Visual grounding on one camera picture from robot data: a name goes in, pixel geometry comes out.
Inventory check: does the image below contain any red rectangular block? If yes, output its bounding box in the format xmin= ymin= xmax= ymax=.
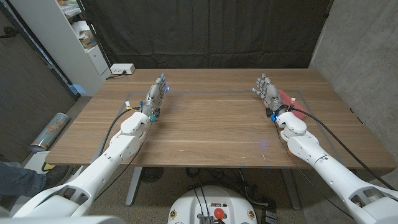
xmin=277 ymin=89 xmax=307 ymax=121

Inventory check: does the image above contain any dark shoe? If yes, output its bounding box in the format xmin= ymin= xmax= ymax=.
xmin=43 ymin=165 xmax=72 ymax=190

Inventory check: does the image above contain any white robot chest shell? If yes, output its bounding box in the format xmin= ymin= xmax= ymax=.
xmin=0 ymin=205 xmax=127 ymax=224

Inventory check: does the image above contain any person's leg in jeans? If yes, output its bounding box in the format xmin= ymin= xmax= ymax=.
xmin=0 ymin=161 xmax=47 ymax=197

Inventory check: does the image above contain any white paper stack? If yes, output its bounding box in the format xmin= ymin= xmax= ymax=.
xmin=71 ymin=20 xmax=91 ymax=38

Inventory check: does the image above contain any black floor cable tangle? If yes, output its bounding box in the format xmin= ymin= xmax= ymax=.
xmin=186 ymin=167 xmax=268 ymax=206

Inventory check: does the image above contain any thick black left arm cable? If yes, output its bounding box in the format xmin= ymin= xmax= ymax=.
xmin=98 ymin=107 xmax=141 ymax=156

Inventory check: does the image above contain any white robot torso base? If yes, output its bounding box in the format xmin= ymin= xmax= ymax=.
xmin=167 ymin=185 xmax=258 ymax=224

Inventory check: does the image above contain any white floor board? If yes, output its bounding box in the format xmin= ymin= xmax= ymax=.
xmin=9 ymin=151 xmax=85 ymax=218

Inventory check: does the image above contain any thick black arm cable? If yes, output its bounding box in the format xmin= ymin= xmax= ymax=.
xmin=98 ymin=107 xmax=141 ymax=156
xmin=289 ymin=107 xmax=397 ymax=191

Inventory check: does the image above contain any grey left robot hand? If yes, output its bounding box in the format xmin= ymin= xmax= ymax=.
xmin=140 ymin=73 xmax=170 ymax=123

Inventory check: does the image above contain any cardboard box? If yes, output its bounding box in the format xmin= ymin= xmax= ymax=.
xmin=79 ymin=30 xmax=98 ymax=49

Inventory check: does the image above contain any grey table leg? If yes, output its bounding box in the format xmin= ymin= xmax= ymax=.
xmin=280 ymin=167 xmax=302 ymax=211
xmin=125 ymin=166 xmax=144 ymax=207

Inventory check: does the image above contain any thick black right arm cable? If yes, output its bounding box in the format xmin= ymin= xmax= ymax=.
xmin=289 ymin=107 xmax=397 ymax=191

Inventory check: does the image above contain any white power strip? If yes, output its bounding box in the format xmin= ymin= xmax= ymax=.
xmin=109 ymin=63 xmax=136 ymax=75

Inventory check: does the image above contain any black backdrop stand pole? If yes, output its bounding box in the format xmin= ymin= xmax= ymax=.
xmin=76 ymin=0 xmax=112 ymax=68

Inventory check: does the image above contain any black power brick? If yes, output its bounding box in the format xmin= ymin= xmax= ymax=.
xmin=260 ymin=198 xmax=278 ymax=224

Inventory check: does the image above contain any black backdrop curtain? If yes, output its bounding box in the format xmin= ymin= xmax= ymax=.
xmin=80 ymin=0 xmax=334 ymax=70

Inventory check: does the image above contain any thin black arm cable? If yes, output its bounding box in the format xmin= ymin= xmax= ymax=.
xmin=274 ymin=120 xmax=354 ymax=219
xmin=93 ymin=121 xmax=153 ymax=202

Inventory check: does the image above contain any black round fan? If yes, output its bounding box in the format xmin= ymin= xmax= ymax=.
xmin=140 ymin=167 xmax=165 ymax=184

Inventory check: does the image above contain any black door handle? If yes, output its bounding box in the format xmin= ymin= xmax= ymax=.
xmin=0 ymin=26 xmax=19 ymax=39

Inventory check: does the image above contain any white shelf cabinet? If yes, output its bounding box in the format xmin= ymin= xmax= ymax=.
xmin=9 ymin=0 xmax=112 ymax=97

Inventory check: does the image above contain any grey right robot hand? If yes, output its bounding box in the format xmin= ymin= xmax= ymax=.
xmin=251 ymin=73 xmax=289 ymax=118

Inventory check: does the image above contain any black power strip cord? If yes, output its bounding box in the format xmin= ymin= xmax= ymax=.
xmin=105 ymin=70 xmax=127 ymax=80

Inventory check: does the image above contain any printed cylindrical can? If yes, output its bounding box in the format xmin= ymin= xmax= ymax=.
xmin=29 ymin=112 xmax=70 ymax=152

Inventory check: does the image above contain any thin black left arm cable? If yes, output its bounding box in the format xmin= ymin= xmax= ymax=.
xmin=93 ymin=121 xmax=153 ymax=202

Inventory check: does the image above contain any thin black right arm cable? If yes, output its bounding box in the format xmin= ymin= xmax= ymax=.
xmin=274 ymin=120 xmax=354 ymax=219

